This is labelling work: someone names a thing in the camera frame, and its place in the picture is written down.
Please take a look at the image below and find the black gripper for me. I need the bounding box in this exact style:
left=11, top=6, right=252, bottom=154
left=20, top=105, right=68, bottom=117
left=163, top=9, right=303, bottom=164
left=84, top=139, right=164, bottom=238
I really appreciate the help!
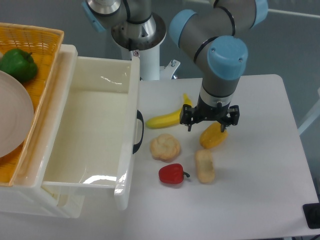
left=179, top=100, right=240, bottom=133

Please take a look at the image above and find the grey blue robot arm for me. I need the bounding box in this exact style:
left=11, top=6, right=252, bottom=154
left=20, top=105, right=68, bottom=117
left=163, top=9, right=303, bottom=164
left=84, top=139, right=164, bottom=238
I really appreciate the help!
left=82, top=0, right=269, bottom=131

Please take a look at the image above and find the round swirl bread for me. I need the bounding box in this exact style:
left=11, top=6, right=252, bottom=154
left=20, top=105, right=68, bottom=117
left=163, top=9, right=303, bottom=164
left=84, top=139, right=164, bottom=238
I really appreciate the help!
left=149, top=133, right=181, bottom=163

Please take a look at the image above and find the square oblong bread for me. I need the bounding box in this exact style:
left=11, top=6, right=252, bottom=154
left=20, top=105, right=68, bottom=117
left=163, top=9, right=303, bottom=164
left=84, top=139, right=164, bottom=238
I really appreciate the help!
left=195, top=149, right=215, bottom=184

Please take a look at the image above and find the yellow bell pepper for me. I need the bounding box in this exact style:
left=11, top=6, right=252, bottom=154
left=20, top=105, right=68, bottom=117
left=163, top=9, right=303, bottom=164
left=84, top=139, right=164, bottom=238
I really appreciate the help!
left=199, top=122, right=228, bottom=149

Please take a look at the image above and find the yellow banana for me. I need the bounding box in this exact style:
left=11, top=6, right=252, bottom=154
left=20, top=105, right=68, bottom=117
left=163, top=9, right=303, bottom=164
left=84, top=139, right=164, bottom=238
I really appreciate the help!
left=145, top=107, right=182, bottom=129

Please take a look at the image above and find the red bell pepper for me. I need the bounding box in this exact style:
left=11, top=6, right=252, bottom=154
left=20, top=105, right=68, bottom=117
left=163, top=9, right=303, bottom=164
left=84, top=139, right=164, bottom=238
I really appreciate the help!
left=158, top=163, right=190, bottom=185

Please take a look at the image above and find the white open drawer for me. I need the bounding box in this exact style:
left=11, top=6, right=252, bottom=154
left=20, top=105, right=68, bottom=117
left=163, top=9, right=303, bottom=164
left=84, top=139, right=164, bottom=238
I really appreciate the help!
left=44, top=57, right=140, bottom=210

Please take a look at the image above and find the black device at table edge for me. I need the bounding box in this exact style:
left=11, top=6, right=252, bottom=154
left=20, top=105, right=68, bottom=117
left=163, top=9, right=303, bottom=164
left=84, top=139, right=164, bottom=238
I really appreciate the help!
left=302, top=203, right=320, bottom=229

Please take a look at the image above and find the yellow woven basket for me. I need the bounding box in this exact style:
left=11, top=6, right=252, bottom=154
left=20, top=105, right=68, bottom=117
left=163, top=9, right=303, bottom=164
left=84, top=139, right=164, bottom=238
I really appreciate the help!
left=0, top=22, right=64, bottom=187

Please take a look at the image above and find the pink plate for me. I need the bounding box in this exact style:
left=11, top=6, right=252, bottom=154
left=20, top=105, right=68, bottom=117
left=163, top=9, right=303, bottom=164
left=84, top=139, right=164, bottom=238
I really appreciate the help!
left=0, top=71, right=34, bottom=157

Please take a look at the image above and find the white drawer cabinet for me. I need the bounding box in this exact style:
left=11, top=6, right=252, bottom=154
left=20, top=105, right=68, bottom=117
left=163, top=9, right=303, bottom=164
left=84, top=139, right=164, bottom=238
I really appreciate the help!
left=0, top=44, right=84, bottom=218

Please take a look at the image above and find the green bell pepper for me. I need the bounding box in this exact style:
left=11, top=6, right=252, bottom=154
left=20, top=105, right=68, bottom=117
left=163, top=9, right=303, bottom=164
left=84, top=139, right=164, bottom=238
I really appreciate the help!
left=0, top=48, right=38, bottom=83

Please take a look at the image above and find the black drawer handle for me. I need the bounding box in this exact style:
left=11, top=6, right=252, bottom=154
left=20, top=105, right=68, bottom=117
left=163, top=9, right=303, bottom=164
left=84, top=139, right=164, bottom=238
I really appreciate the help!
left=132, top=110, right=145, bottom=154

